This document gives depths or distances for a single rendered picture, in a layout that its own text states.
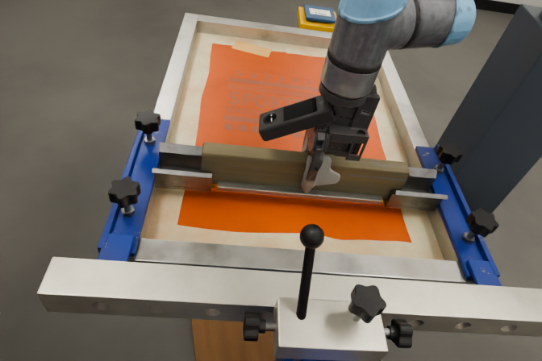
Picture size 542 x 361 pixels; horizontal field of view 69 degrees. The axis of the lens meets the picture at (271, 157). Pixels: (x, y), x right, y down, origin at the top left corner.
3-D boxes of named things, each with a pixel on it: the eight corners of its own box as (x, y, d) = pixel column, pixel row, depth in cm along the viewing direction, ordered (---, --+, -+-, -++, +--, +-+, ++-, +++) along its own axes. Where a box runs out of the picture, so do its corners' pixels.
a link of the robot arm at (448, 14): (438, -32, 58) (376, -33, 54) (493, 2, 51) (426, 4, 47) (416, 19, 63) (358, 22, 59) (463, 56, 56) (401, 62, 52)
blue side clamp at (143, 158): (146, 139, 81) (143, 112, 76) (171, 142, 82) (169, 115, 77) (103, 272, 60) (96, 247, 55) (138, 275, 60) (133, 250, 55)
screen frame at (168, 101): (185, 24, 115) (185, 12, 112) (379, 50, 121) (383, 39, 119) (110, 271, 59) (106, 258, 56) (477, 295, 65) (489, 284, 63)
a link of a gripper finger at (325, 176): (334, 205, 68) (348, 162, 63) (300, 202, 67) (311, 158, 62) (331, 193, 71) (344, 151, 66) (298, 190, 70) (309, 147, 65)
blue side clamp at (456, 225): (405, 165, 87) (418, 142, 82) (426, 167, 88) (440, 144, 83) (450, 294, 66) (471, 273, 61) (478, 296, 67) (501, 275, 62)
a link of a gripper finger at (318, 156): (316, 186, 64) (328, 140, 59) (306, 185, 64) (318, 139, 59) (312, 169, 68) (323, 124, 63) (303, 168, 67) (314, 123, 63)
